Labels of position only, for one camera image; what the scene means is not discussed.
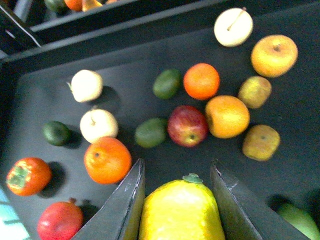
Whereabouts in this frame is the olive kiwi lower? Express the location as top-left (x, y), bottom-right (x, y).
top-left (242, 124), bottom-right (281, 162)

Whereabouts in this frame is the small orange tangerine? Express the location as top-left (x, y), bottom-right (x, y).
top-left (183, 63), bottom-right (220, 101)

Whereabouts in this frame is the yellow lemon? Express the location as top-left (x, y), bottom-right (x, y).
top-left (138, 173), bottom-right (226, 240)

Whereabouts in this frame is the red pomegranate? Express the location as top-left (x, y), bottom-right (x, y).
top-left (37, 198), bottom-right (84, 240)

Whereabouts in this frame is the dark green avocado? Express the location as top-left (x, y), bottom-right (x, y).
top-left (42, 120), bottom-right (71, 147)

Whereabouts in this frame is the green lime upper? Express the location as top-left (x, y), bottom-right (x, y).
top-left (152, 68), bottom-right (182, 100)

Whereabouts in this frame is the white pear long stem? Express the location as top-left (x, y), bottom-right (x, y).
top-left (213, 7), bottom-right (254, 48)

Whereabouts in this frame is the white pear with stem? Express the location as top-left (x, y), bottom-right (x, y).
top-left (79, 106), bottom-right (119, 144)

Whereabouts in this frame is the teal plastic shopping basket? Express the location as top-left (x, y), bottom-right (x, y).
top-left (0, 187), bottom-right (31, 240)

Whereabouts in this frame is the bright green apple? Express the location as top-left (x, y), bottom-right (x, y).
top-left (276, 202), bottom-right (320, 240)

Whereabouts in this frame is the olive kiwi upper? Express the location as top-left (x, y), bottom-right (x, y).
top-left (237, 76), bottom-right (272, 109)

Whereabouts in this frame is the green lime near apple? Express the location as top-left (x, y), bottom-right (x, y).
top-left (134, 117), bottom-right (167, 148)

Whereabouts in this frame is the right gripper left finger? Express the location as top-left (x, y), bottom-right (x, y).
top-left (73, 158), bottom-right (145, 240)

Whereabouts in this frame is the black metal shelf rack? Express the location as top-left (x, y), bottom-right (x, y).
top-left (0, 0), bottom-right (320, 240)

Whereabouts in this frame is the olive kiwi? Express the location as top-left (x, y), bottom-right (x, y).
top-left (242, 124), bottom-right (281, 162)
top-left (237, 76), bottom-right (272, 109)

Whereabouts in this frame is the yellow orange persimmon fruit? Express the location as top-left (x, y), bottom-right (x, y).
top-left (205, 95), bottom-right (250, 139)

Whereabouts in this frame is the red yellow apple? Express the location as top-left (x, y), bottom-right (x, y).
top-left (167, 105), bottom-right (209, 148)

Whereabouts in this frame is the large orange near lemon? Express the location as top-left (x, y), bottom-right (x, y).
top-left (83, 136), bottom-right (132, 185)

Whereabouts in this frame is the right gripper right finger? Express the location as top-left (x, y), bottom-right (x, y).
top-left (210, 160), bottom-right (308, 240)

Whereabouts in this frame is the orange persimmon green calyx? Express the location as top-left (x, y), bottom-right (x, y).
top-left (6, 157), bottom-right (53, 197)

